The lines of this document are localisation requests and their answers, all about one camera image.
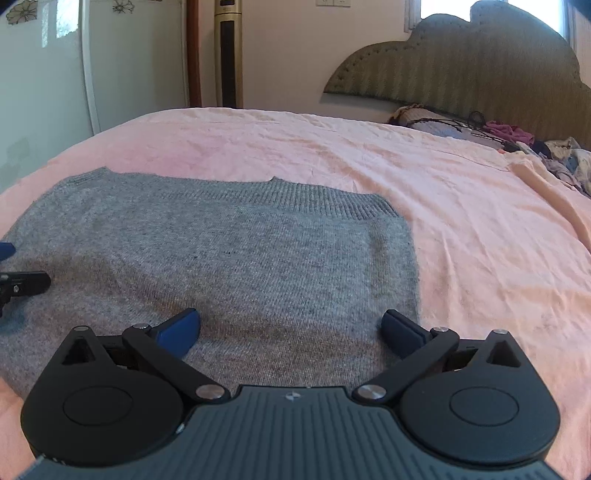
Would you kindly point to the window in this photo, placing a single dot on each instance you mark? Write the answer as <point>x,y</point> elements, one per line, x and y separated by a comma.
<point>443,8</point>

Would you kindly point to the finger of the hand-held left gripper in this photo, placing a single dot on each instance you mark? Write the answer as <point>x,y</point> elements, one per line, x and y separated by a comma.
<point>5,250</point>
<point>27,282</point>

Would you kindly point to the pink bed sheet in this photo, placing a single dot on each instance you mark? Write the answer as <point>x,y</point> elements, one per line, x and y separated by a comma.
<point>461,207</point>

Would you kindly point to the white wardrobe with flower stickers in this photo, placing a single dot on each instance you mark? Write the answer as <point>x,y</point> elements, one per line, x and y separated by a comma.
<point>115,69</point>

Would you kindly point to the magenta garment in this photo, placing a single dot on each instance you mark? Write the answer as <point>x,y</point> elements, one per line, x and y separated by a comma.
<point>508,131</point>

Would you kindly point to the brown wooden door frame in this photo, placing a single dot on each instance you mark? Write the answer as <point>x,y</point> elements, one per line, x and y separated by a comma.
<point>194,50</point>

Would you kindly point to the gold tower heater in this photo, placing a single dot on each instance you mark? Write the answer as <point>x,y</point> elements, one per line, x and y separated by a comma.
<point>229,55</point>

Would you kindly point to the olive upholstered headboard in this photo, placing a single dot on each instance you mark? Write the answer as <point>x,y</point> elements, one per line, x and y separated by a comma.
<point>485,64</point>

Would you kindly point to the grey sweater with navy sleeves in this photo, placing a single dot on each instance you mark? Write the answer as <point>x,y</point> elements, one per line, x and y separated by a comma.
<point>231,258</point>

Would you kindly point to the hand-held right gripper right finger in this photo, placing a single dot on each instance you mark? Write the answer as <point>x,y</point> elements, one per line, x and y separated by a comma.
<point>400,333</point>

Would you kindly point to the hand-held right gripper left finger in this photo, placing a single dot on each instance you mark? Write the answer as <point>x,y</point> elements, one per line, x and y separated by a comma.
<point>179,330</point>

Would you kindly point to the patterned pillow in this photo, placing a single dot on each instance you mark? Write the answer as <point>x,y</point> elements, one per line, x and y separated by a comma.
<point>422,116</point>

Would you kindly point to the white wall socket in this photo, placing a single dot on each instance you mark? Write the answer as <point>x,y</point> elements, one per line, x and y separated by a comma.
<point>332,2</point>

